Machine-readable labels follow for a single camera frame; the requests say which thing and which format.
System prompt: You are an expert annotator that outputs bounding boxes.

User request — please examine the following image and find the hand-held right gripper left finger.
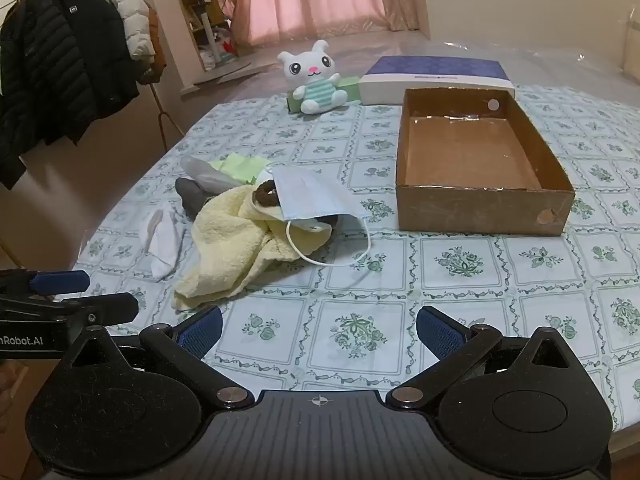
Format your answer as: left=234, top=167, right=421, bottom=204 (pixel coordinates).
left=62, top=305, right=253, bottom=411

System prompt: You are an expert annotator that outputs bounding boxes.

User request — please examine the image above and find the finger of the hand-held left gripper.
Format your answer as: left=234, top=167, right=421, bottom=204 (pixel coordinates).
left=0, top=293, right=140, bottom=327
left=0, top=269, right=92, bottom=297

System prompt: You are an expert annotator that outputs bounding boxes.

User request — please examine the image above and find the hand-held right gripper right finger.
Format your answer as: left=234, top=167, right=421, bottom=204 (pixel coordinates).
left=385, top=305, right=583, bottom=411

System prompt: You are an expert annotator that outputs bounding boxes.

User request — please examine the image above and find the white sock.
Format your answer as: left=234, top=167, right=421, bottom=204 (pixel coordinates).
left=144, top=208, right=193, bottom=282

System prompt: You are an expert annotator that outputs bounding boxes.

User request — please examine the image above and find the dark grey sock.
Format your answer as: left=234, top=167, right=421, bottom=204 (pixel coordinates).
left=175, top=177, right=212, bottom=221

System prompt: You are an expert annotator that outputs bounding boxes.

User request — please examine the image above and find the brown scrunchie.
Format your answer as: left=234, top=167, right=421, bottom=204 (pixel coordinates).
left=252, top=178, right=279, bottom=207

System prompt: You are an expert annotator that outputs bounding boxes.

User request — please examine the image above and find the light grey cloth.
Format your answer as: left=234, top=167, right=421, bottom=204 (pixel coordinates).
left=181, top=156, right=236, bottom=196

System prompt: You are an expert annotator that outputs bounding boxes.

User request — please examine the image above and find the light green cloth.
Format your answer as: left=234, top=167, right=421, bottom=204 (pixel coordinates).
left=209, top=154, right=273, bottom=186

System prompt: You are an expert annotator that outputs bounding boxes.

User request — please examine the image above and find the blue face mask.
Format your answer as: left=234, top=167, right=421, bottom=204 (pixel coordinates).
left=270, top=165, right=374, bottom=267

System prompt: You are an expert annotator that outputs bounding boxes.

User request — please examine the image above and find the brown cardboard box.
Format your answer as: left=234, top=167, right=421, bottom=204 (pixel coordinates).
left=395, top=87, right=576, bottom=237

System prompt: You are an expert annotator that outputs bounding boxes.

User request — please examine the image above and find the green floral printed cloth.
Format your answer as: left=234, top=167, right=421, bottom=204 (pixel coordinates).
left=70, top=82, right=640, bottom=431

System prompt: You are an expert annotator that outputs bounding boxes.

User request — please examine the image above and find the black puffer jacket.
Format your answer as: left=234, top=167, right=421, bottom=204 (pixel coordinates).
left=50, top=0, right=142, bottom=146
left=0, top=0, right=68, bottom=191

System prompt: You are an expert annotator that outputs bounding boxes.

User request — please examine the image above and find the brown jacket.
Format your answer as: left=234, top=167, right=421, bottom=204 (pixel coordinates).
left=145, top=5, right=167, bottom=82

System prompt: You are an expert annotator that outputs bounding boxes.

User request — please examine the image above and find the green carton box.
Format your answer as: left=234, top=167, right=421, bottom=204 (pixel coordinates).
left=286, top=76, right=362, bottom=114

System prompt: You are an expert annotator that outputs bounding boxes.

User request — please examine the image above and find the blue and white flat box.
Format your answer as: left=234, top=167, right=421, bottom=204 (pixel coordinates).
left=358, top=56, right=517, bottom=107

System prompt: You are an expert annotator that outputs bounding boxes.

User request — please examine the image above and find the white puffer jacket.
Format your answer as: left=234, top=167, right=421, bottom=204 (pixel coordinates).
left=90, top=0, right=157, bottom=62

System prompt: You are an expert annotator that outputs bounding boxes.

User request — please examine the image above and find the white plush bunny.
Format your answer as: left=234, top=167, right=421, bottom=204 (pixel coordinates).
left=276, top=40, right=349, bottom=115

